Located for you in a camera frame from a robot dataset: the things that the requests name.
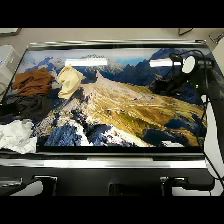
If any cream garment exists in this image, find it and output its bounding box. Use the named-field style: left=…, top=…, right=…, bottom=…
left=55, top=64, right=87, bottom=100

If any black garment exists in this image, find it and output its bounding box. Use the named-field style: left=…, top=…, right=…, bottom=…
left=0, top=94, right=54, bottom=126

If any brown garment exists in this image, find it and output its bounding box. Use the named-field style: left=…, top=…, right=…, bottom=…
left=12, top=67, right=56, bottom=98

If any white garment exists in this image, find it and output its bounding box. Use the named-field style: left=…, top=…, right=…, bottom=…
left=0, top=118, right=39, bottom=155

